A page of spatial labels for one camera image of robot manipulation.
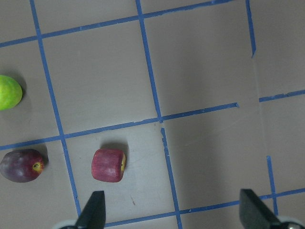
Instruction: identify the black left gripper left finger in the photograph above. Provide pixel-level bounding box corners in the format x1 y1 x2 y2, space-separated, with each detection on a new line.
75 191 106 229

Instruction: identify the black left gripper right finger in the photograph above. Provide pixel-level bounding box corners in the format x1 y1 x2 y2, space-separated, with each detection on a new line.
239 189 281 229

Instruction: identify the red apple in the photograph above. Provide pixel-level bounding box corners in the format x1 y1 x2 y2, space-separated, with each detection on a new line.
91 148 126 183

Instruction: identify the dark purple apple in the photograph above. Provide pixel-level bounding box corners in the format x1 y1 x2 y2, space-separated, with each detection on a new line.
0 149 45 183

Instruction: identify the green apple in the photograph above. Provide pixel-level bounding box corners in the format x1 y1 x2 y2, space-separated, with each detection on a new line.
0 75 23 111

